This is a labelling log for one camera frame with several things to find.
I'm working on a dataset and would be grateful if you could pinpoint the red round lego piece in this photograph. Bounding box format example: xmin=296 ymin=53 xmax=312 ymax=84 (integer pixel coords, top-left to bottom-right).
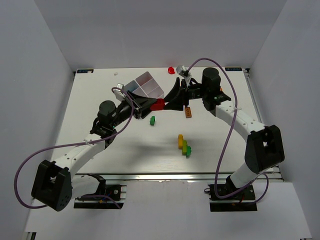
xmin=167 ymin=66 xmax=176 ymax=75

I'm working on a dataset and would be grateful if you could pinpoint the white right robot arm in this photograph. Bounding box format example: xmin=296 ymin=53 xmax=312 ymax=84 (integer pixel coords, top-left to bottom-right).
xmin=164 ymin=65 xmax=285 ymax=194

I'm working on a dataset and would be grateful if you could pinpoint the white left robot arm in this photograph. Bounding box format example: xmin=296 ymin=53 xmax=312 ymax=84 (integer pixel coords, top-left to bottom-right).
xmin=31 ymin=87 xmax=157 ymax=212

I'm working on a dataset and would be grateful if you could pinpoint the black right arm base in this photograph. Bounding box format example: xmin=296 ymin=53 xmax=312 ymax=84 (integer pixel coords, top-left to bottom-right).
xmin=204 ymin=184 xmax=258 ymax=213

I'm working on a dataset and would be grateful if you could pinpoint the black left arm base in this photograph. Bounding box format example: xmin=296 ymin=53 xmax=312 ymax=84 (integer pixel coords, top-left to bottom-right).
xmin=72 ymin=174 xmax=127 ymax=210

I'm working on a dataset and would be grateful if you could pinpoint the dark green lego piece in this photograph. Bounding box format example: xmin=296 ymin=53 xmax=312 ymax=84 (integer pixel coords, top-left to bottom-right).
xmin=149 ymin=115 xmax=156 ymax=126

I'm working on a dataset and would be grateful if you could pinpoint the brown flat lego tile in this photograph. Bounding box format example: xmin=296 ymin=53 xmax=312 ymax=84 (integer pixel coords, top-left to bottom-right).
xmin=184 ymin=107 xmax=192 ymax=119

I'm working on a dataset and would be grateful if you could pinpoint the white four-compartment container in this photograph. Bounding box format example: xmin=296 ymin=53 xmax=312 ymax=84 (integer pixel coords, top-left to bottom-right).
xmin=124 ymin=71 xmax=165 ymax=99

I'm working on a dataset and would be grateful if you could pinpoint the blue label right corner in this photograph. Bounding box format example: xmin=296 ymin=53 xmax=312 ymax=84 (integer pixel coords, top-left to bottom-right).
xmin=225 ymin=67 xmax=243 ymax=72

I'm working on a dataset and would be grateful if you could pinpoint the blue label corner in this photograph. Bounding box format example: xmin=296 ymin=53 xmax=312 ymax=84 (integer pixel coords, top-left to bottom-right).
xmin=76 ymin=69 xmax=94 ymax=74
xmin=225 ymin=67 xmax=243 ymax=72

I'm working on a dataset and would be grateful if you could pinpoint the yellow lego brick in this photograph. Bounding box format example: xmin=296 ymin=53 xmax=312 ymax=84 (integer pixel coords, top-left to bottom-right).
xmin=178 ymin=134 xmax=184 ymax=149

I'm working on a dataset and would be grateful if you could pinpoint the light green lego brick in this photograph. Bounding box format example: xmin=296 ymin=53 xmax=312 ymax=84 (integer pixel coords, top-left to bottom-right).
xmin=181 ymin=140 xmax=188 ymax=156

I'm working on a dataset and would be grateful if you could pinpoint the blue label left corner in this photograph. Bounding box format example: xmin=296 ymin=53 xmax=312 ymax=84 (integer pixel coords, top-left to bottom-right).
xmin=76 ymin=69 xmax=94 ymax=74

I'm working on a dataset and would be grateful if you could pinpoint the green lego piece right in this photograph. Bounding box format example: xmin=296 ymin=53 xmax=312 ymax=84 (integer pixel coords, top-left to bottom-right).
xmin=185 ymin=145 xmax=192 ymax=158

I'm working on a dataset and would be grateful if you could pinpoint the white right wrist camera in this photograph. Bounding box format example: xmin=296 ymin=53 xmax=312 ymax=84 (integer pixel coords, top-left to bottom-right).
xmin=176 ymin=65 xmax=192 ymax=86

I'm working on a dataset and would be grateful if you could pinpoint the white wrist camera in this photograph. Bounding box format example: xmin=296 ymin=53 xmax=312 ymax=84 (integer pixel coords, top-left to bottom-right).
xmin=176 ymin=65 xmax=192 ymax=86
xmin=111 ymin=83 xmax=130 ymax=102

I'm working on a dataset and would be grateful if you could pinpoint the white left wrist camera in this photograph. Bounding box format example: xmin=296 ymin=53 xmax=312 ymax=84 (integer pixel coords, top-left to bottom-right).
xmin=111 ymin=83 xmax=130 ymax=102

